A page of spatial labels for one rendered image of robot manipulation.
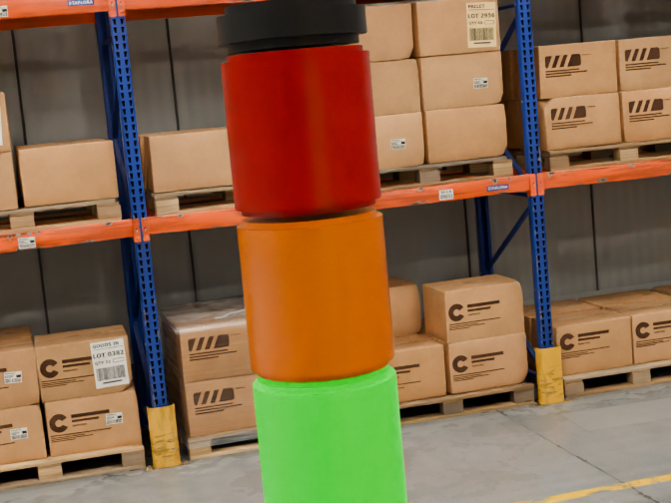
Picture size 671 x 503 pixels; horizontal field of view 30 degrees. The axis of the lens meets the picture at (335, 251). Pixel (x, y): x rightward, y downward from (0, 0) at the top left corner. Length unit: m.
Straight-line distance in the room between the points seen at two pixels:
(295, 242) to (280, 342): 0.03
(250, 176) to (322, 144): 0.03
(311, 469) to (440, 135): 8.08
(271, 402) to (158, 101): 8.92
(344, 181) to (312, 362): 0.06
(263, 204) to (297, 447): 0.08
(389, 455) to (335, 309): 0.06
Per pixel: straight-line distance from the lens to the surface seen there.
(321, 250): 0.40
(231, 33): 0.41
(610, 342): 9.16
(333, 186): 0.40
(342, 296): 0.41
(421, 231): 9.85
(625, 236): 10.58
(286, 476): 0.42
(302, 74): 0.40
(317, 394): 0.41
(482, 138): 8.59
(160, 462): 8.18
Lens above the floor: 2.31
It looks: 7 degrees down
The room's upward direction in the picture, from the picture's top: 5 degrees counter-clockwise
